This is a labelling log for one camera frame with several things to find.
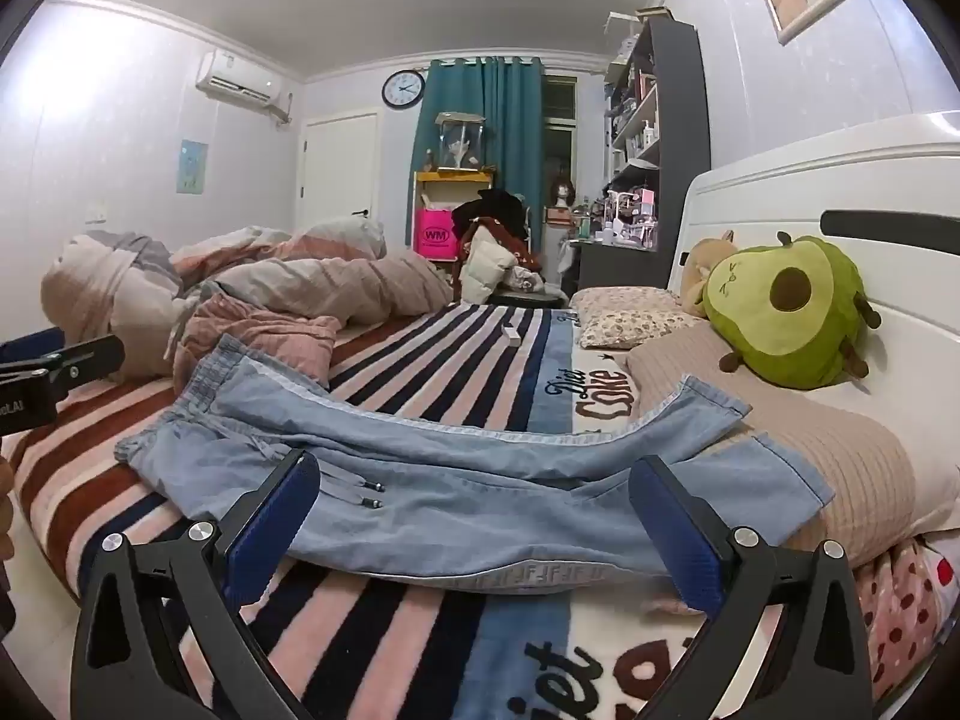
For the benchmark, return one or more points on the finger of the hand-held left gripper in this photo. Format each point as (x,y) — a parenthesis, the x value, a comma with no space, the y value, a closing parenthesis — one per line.
(30,343)
(82,360)

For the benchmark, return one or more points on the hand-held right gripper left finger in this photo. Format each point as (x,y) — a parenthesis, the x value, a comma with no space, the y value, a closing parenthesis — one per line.
(274,521)

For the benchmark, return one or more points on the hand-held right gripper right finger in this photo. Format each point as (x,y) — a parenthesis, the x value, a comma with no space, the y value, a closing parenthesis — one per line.
(675,532)

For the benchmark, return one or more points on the light blue denim pants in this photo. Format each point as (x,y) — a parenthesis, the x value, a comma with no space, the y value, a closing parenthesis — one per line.
(450,495)

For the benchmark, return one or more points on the pink ribbed cloth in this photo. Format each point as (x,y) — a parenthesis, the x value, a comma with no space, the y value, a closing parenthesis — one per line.
(255,330)

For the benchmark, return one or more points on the striped printed blanket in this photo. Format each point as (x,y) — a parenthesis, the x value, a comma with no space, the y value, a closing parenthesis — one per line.
(420,364)

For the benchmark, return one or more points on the floral pillow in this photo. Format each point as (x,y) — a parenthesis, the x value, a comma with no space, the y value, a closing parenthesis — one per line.
(630,315)

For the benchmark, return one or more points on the pink polka dot sheet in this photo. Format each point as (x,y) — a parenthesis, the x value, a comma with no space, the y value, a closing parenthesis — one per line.
(907,607)

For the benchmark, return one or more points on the green avocado plush toy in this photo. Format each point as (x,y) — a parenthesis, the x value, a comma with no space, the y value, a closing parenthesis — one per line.
(795,315)

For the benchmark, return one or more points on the small white box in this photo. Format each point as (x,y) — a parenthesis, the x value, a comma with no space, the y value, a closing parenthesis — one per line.
(511,336)

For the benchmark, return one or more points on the brown plush toy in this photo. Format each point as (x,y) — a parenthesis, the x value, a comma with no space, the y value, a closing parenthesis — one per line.
(701,270)

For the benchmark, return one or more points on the white door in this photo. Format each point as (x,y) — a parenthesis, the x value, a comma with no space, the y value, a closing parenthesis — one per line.
(341,172)

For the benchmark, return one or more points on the white air conditioner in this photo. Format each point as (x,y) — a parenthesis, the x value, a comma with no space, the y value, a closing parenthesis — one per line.
(240,79)

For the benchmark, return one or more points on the pink bag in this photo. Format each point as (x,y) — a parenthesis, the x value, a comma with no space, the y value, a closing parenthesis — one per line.
(436,236)

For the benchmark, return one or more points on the pile of clothes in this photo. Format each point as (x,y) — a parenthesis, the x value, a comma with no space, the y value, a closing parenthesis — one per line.
(491,247)

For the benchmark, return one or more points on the wig head stand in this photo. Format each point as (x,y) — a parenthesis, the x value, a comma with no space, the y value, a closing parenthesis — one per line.
(562,195)

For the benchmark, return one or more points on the yellow side table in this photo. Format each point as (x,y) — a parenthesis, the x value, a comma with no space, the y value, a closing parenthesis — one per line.
(454,178)

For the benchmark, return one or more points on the dark grey bookshelf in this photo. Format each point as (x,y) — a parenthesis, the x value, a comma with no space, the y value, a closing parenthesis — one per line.
(679,127)

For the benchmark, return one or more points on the window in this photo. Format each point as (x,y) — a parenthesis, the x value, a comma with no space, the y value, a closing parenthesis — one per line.
(559,142)

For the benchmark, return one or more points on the white headboard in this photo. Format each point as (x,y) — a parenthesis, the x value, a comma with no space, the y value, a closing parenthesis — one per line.
(907,187)

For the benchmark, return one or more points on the glass tank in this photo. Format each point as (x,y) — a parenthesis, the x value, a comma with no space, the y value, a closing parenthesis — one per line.
(460,142)

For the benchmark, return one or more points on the teal curtain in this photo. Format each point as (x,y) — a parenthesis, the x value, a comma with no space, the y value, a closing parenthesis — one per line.
(510,135)

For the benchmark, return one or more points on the blue wall poster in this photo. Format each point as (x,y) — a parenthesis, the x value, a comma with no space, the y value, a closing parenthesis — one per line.
(192,165)

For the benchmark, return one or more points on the round wall clock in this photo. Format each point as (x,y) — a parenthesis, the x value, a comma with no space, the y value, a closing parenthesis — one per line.
(403,88)

